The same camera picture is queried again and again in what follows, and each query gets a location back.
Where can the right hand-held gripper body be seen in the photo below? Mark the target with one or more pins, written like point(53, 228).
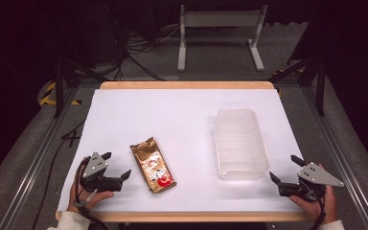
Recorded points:
point(316, 175)

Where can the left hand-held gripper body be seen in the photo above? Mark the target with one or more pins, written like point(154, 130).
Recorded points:
point(95, 166)

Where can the gold foil snack packet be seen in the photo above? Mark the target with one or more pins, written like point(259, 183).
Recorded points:
point(151, 164)

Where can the translucent plastic container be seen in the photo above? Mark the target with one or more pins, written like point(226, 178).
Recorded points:
point(239, 143)

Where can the person's right hand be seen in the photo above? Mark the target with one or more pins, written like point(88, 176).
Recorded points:
point(313, 207)

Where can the person's left hand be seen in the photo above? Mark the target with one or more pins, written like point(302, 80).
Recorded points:
point(91, 198)

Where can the white paper sheet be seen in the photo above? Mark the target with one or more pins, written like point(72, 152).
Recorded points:
point(172, 121)

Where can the black tripod stand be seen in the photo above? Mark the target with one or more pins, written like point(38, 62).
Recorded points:
point(321, 89)
point(59, 92)

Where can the yellow and black floor tape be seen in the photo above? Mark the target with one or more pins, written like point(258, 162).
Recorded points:
point(49, 88)

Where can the black curtain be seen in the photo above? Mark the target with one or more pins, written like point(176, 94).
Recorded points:
point(357, 80)

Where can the wooden table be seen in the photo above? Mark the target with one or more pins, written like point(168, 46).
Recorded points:
point(185, 85)

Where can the white metal stand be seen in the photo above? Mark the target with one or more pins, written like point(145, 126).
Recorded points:
point(220, 18)

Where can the aluminium floor rail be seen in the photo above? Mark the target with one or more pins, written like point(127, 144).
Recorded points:
point(341, 159)
point(38, 159)

